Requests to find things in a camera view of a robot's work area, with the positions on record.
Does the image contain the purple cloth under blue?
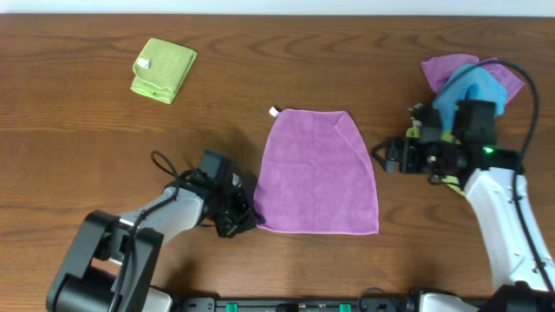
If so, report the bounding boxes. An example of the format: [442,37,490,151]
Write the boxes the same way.
[421,54,525,101]

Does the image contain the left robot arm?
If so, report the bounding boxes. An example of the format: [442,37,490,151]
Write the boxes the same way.
[46,181,256,312]

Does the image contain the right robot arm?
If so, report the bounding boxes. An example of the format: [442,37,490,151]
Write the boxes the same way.
[371,137,554,311]

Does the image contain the folded green cloth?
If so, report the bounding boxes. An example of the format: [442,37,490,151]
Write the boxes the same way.
[131,38,198,104]

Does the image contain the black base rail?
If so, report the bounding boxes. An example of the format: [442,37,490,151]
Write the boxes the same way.
[171,286,508,312]

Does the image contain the purple cloth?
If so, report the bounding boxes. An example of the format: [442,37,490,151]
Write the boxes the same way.
[254,108,380,236]
[421,54,525,101]

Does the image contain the crumpled green cloth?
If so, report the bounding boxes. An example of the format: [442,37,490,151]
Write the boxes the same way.
[405,127,466,198]

